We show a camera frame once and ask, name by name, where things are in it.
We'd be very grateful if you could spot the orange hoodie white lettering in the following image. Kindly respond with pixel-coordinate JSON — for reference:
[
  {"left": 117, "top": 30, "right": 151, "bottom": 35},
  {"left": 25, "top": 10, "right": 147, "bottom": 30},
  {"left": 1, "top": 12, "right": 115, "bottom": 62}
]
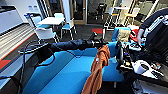
[{"left": 80, "top": 44, "right": 112, "bottom": 94}]

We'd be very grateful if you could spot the grey patterned pillow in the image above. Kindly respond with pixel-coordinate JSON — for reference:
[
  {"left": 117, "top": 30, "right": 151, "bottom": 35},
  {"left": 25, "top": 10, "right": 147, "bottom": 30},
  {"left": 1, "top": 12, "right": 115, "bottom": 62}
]
[{"left": 115, "top": 27, "right": 132, "bottom": 44}]

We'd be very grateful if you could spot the white bar stool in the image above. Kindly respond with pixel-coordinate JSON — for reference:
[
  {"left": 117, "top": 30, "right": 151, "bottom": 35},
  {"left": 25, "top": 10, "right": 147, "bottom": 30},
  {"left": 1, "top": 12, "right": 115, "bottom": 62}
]
[{"left": 103, "top": 6, "right": 118, "bottom": 30}]

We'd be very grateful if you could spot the black office chair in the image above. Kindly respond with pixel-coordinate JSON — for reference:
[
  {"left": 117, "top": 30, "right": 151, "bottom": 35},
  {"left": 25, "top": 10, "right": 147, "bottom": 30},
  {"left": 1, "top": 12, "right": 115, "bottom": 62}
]
[{"left": 95, "top": 3, "right": 108, "bottom": 18}]

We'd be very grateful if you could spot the blue sofa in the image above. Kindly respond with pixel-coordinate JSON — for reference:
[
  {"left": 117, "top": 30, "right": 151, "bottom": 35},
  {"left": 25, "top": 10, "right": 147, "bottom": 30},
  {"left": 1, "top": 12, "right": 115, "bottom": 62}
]
[{"left": 21, "top": 26, "right": 135, "bottom": 94}]

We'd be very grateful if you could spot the white high table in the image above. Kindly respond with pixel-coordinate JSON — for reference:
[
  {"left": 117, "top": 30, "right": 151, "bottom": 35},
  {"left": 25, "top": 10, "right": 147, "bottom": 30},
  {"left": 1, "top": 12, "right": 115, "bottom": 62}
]
[{"left": 111, "top": 5, "right": 135, "bottom": 11}]

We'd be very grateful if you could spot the yellow bar stool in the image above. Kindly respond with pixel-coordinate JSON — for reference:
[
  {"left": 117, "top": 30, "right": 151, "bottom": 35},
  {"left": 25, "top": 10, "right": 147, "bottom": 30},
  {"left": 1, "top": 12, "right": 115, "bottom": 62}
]
[{"left": 124, "top": 7, "right": 142, "bottom": 27}]

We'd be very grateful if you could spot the white rectangular table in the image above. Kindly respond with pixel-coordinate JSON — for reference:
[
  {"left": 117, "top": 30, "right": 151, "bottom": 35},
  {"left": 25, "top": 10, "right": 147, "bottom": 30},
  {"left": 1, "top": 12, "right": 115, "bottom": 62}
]
[{"left": 36, "top": 16, "right": 66, "bottom": 31}]

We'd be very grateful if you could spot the white rounded device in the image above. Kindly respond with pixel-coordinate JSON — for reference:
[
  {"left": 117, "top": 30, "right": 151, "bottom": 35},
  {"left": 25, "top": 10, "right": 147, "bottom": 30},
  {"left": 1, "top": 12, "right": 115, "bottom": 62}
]
[{"left": 131, "top": 59, "right": 152, "bottom": 76}]

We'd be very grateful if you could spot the white kitchen counter unit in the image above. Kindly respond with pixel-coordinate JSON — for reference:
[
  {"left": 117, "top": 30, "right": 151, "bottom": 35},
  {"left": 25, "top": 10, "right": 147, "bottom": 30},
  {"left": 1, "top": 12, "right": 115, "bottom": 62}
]
[{"left": 0, "top": 5, "right": 27, "bottom": 36}]

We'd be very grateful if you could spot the wooden frame glass door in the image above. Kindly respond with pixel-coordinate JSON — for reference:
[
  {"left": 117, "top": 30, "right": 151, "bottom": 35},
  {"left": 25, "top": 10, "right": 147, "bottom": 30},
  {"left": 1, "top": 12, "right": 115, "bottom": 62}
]
[
  {"left": 87, "top": 0, "right": 111, "bottom": 25},
  {"left": 70, "top": 0, "right": 87, "bottom": 25}
]

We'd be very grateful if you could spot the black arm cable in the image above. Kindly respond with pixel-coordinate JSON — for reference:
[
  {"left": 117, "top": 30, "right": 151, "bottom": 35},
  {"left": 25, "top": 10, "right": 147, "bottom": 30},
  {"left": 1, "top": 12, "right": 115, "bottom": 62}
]
[{"left": 0, "top": 39, "right": 84, "bottom": 94}]

